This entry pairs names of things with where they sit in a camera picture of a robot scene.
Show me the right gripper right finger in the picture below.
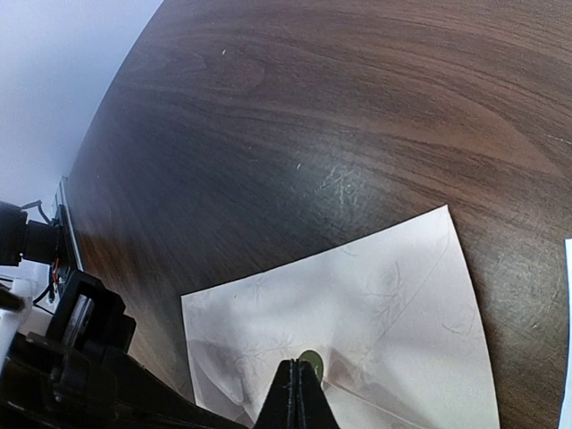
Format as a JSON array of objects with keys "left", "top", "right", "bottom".
[{"left": 294, "top": 360, "right": 339, "bottom": 429}]

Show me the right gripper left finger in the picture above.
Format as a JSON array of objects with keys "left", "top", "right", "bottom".
[{"left": 254, "top": 359, "right": 298, "bottom": 429}]

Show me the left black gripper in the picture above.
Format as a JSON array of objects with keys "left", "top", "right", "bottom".
[{"left": 1, "top": 271, "right": 244, "bottom": 428}]

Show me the round green seal sticker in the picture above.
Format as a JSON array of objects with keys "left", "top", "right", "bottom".
[{"left": 299, "top": 349, "right": 324, "bottom": 382}]

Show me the cream envelope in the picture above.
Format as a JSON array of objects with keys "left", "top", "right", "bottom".
[{"left": 181, "top": 206, "right": 500, "bottom": 428}]

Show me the sticker strip with seals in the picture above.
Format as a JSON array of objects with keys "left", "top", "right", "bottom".
[{"left": 558, "top": 238, "right": 572, "bottom": 429}]

